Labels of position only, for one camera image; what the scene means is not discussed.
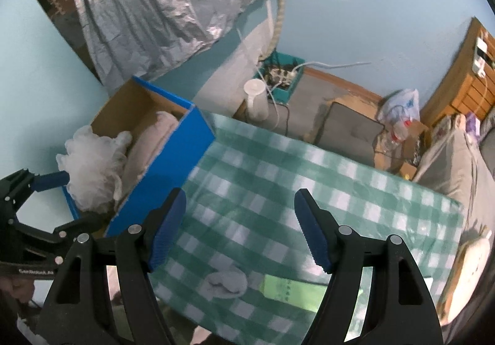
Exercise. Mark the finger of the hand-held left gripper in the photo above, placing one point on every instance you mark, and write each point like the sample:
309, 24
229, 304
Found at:
50, 180
38, 236

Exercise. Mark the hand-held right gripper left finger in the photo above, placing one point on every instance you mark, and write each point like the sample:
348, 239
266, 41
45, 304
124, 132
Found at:
170, 229

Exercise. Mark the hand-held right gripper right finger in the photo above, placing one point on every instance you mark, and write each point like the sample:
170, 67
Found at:
313, 233

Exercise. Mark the white mesh bath loofah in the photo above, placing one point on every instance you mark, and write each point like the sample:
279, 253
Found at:
92, 163

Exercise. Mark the cardboard box with blue edges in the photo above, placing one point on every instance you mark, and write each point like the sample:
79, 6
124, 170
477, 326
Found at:
166, 167

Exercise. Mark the beige pillow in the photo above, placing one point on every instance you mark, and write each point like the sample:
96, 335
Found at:
151, 147

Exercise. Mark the green packet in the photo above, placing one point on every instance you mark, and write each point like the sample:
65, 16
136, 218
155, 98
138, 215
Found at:
286, 291

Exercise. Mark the green checkered tablecloth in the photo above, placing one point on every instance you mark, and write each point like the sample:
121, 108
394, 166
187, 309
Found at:
270, 175

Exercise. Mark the grey sock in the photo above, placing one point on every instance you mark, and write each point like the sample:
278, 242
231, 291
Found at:
226, 283

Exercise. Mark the grey floor cushion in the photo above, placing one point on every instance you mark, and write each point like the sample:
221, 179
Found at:
348, 132

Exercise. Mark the clear plastic bottle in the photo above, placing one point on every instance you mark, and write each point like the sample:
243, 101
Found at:
396, 134

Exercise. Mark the teal plastic crate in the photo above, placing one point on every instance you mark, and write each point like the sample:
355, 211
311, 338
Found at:
286, 91

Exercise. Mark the grey sofa bedding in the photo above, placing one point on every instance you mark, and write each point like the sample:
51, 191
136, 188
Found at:
448, 159

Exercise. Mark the white plastic bag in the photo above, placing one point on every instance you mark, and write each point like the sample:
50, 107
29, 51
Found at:
402, 103

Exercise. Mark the white power strip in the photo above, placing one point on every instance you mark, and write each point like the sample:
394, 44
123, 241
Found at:
280, 74

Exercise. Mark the wooden drawer cabinet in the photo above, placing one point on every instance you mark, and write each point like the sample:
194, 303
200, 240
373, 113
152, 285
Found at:
456, 89

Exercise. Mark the silver foil sheet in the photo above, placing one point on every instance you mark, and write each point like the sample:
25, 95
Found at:
154, 0

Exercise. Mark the white charger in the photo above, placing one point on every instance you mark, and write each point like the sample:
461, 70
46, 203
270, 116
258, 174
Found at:
481, 47

